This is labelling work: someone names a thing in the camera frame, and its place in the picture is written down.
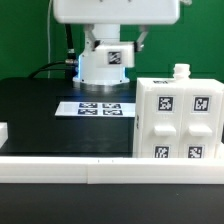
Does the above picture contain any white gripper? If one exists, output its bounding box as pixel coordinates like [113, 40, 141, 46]
[53, 0, 180, 52]

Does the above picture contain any white cabinet door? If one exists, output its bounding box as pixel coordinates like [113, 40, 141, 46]
[180, 81, 223, 159]
[145, 84, 183, 158]

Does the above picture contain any white cabinet body box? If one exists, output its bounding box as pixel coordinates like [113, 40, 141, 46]
[133, 64, 224, 158]

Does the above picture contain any white cabinet top block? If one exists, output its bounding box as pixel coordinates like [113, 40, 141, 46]
[95, 42, 134, 68]

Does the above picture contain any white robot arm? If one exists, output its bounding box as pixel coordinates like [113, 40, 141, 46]
[53, 0, 180, 89]

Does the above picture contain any black cable hose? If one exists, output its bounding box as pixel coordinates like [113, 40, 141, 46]
[27, 23, 80, 80]

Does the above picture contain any white thin cable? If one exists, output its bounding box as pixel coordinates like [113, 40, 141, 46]
[47, 0, 54, 79]

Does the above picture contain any white marker base plate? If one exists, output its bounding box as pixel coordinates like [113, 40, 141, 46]
[55, 102, 135, 117]

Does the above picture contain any white left fence rail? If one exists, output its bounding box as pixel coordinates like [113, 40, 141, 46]
[0, 122, 8, 149]

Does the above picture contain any white fence rail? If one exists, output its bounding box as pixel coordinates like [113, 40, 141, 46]
[0, 122, 8, 149]
[0, 156, 224, 184]

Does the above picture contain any white front fence rail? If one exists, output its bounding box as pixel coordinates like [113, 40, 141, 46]
[0, 156, 224, 184]

